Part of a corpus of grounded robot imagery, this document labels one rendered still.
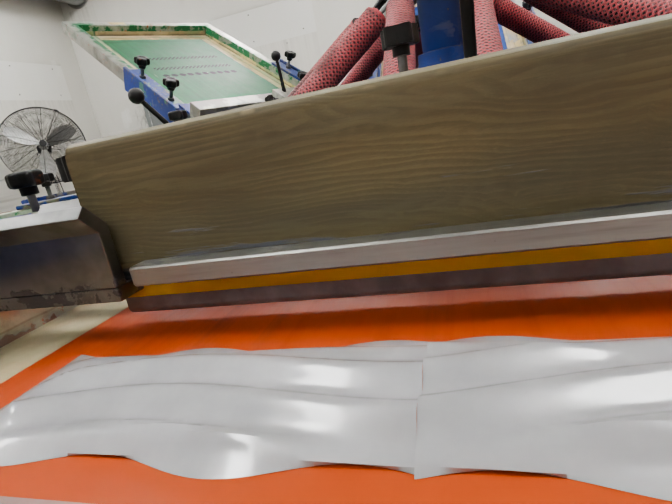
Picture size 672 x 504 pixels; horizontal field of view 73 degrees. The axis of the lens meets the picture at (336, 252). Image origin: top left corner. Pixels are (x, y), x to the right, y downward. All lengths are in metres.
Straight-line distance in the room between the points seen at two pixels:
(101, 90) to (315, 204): 5.53
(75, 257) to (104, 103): 5.44
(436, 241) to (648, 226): 0.07
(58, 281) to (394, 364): 0.19
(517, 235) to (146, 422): 0.15
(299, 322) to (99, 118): 5.58
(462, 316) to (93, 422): 0.15
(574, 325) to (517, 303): 0.03
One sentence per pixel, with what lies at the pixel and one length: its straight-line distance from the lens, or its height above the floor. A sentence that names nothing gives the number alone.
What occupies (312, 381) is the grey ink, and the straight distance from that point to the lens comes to 0.17.
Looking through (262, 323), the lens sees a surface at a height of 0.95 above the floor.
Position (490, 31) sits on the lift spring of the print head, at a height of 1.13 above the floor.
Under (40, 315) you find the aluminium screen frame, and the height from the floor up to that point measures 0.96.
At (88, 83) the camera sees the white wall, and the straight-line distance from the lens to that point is 5.81.
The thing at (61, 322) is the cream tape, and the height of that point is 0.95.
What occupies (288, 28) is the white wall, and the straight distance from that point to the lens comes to 4.65.
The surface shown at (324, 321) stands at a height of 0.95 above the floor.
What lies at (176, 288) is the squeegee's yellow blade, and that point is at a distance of 0.27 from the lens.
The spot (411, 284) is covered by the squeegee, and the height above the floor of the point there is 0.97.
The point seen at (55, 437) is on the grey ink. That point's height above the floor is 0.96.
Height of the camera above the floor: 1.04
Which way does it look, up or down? 16 degrees down
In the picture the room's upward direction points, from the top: 11 degrees counter-clockwise
